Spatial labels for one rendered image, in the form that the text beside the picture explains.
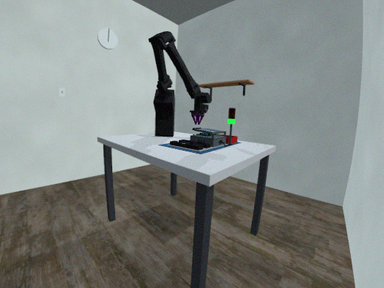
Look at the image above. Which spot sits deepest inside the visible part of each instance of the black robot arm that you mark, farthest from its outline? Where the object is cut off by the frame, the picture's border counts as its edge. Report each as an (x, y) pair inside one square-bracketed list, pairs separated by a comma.
[(164, 81)]

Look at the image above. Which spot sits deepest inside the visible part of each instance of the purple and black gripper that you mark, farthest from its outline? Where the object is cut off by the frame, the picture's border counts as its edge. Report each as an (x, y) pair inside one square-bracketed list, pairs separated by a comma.
[(197, 113)]

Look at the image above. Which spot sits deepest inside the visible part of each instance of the red tray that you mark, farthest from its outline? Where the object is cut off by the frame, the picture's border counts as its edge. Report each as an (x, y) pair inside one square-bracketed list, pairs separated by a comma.
[(233, 139)]

